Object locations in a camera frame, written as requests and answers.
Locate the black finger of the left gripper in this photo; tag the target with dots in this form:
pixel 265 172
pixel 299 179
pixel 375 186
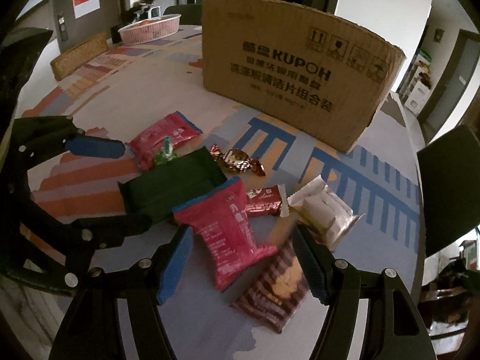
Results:
pixel 108 231
pixel 96 147

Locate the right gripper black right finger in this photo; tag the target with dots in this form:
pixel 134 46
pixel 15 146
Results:
pixel 336 284

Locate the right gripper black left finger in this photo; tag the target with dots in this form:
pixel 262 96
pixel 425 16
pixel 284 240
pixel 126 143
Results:
pixel 154 281

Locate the white translucent pastry pack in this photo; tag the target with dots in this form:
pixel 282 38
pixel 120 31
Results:
pixel 328 217

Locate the brown twist-wrapped candy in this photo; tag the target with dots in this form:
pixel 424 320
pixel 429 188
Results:
pixel 236 161

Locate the dark green snack pack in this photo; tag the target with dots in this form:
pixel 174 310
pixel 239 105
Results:
pixel 154 194

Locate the brown Costa biscuit pack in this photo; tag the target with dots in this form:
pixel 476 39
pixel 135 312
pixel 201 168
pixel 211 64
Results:
pixel 275 296

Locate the pink snack bag rear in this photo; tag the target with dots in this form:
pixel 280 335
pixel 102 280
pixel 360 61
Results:
pixel 149 142

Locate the pink snack bag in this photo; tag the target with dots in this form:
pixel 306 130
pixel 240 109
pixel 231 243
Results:
pixel 149 142
pixel 220 217

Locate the pink snack bag right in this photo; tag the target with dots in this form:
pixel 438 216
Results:
pixel 220 217

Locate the small red chocolate pack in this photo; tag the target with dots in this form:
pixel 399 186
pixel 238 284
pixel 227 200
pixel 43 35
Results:
pixel 268 201

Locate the pink plastic basket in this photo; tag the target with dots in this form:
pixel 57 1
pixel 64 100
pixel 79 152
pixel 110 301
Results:
pixel 148 30

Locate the brown door with poster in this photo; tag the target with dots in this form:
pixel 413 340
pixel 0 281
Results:
pixel 79 20

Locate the dark chair right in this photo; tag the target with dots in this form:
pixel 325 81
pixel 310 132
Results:
pixel 449 172

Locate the dark chair behind table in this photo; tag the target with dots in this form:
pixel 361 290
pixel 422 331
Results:
pixel 191 14

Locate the white storage shelf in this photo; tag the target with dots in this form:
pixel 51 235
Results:
pixel 415 87

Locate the brown cardboard box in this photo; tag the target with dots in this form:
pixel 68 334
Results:
pixel 314 71

